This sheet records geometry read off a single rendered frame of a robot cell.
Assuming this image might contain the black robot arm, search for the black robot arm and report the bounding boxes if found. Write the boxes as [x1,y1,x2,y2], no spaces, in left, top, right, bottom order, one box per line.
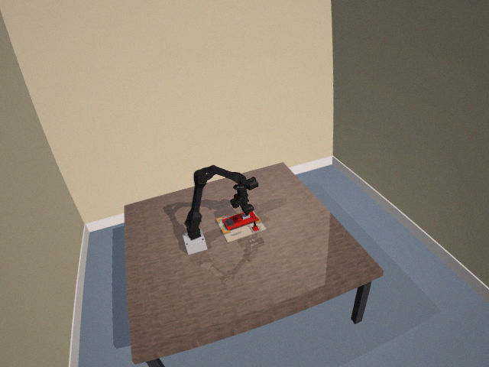
[184,165,258,240]

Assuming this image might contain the beige flat plate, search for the beige flat plate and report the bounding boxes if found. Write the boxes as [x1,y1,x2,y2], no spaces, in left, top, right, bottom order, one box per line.
[216,211,266,242]

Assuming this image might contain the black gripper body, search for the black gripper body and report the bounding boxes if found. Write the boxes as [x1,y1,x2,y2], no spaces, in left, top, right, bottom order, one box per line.
[234,193,254,213]

